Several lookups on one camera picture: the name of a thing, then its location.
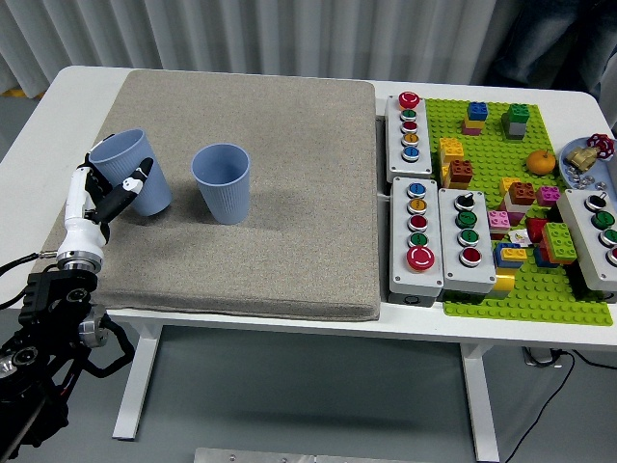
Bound orange fruit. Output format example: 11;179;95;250
525;149;558;176

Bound large green building block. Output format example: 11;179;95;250
541;222;577;264

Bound grey building block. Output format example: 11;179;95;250
500;113;526;142

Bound blue ribbed plastic cup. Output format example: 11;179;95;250
191;143;252;226
89;127;174;217

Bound white pleated curtain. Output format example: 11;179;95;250
0;0;617;97

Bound person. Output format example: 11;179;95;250
486;0;617;100

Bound grey five-button control box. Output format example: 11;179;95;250
389;176;445;308
384;91;434;184

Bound white table leg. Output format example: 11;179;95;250
111;323;165;441
458;342;501;462

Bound brown building block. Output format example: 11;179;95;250
447;158;474;188
508;181;537;206

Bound grey four-button control box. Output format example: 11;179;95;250
437;187;497;295
556;188;617;293

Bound red building block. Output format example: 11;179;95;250
524;217;550;245

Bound brass valve red handwheel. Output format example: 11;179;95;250
564;133;616;173

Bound blue plate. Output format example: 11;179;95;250
558;137;617;192

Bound black power cable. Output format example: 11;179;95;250
500;349;617;462

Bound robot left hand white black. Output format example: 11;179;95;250
57;152;155;264

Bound green studded baseplate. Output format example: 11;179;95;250
423;97;613;327

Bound grey-brown fabric mat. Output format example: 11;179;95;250
40;69;382;323

